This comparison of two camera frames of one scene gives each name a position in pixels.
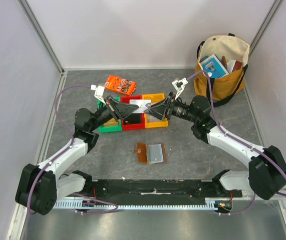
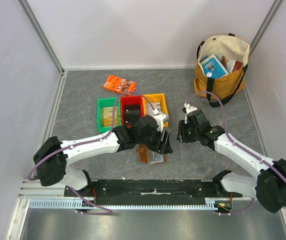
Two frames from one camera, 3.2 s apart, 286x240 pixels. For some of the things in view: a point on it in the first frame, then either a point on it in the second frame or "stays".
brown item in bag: x=224 y=61 stays
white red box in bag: x=233 y=65 stays
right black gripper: x=168 y=107 → x=182 y=131
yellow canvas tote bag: x=233 y=47 stays
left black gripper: x=118 y=110 → x=162 y=147
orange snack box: x=115 y=83 stays
